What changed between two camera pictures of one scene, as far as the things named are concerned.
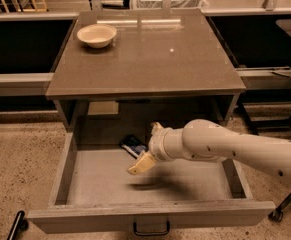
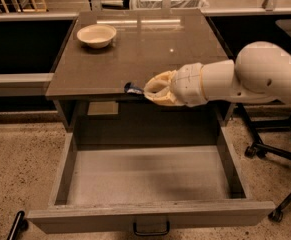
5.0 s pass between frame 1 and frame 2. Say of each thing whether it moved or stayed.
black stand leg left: stayed
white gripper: moved
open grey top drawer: stayed
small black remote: moved
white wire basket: stayed
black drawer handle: stayed
